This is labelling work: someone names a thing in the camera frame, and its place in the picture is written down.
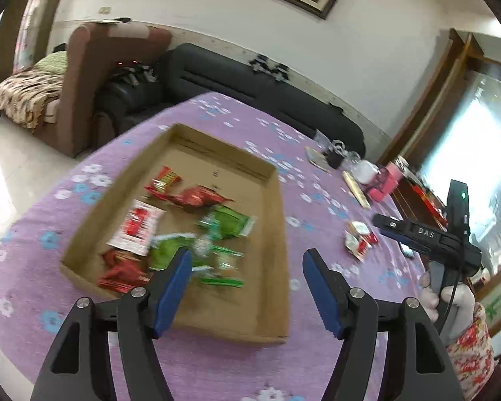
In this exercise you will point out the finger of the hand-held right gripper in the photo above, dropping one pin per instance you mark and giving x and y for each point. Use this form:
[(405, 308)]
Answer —
[(390, 225)]

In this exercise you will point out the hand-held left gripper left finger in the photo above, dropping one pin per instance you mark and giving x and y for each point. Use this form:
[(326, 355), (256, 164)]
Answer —
[(173, 292)]

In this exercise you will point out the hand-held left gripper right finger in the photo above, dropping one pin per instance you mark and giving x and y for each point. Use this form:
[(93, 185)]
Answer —
[(321, 292)]

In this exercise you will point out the red snack packet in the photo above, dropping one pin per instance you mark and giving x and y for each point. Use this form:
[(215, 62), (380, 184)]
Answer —
[(365, 244)]

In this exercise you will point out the cream long snack packet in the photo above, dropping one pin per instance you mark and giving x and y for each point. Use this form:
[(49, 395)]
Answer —
[(355, 229)]

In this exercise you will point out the shallow cardboard box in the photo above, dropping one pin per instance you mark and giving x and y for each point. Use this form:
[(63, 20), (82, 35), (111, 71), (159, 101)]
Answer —
[(259, 292)]

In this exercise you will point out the pile of mixed snack packets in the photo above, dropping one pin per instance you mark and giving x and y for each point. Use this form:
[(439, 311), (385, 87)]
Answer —
[(225, 221)]

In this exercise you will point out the person's right hand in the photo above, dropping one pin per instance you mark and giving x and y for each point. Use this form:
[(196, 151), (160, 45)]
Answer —
[(459, 305)]

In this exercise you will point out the pink bottle with knitted sleeve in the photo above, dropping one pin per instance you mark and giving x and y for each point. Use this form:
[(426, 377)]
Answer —
[(384, 186)]

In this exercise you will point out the red box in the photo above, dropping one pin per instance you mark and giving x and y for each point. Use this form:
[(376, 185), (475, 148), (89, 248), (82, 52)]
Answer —
[(428, 204)]

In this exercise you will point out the cream squeeze tube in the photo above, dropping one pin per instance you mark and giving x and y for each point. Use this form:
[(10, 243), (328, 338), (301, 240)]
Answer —
[(357, 190)]

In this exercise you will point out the white round container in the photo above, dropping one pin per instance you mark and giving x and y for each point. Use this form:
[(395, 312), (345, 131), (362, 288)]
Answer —
[(365, 171)]

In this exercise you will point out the olive flat packet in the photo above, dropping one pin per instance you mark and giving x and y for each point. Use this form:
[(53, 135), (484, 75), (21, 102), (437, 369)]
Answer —
[(317, 158)]

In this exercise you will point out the bright glass pane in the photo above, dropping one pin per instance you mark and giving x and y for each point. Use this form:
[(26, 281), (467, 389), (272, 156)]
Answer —
[(484, 142)]

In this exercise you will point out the purple floral tablecloth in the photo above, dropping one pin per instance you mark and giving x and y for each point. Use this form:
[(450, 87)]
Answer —
[(46, 200)]

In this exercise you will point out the wooden cabinet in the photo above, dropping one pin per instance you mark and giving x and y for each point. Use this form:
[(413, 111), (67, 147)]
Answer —
[(459, 62)]

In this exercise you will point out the black clamp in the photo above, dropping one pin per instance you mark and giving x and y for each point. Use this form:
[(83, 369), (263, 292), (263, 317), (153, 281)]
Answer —
[(280, 72), (259, 63)]

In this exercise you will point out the black sofa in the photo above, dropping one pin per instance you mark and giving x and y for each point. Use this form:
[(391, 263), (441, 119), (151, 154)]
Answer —
[(217, 75)]

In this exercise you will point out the black device with red lights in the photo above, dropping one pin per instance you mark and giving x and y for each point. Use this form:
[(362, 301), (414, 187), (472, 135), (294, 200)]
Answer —
[(133, 73)]

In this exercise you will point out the brown armchair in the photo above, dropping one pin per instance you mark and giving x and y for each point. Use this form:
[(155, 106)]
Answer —
[(83, 75)]

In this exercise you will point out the brown patterned blanket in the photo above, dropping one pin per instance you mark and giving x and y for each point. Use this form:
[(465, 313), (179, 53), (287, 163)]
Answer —
[(29, 96)]

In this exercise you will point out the green cushion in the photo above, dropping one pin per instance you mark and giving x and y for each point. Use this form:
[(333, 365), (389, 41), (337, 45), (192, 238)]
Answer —
[(52, 63)]

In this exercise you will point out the floral curtain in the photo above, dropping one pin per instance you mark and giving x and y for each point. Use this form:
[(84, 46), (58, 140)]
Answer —
[(33, 16)]

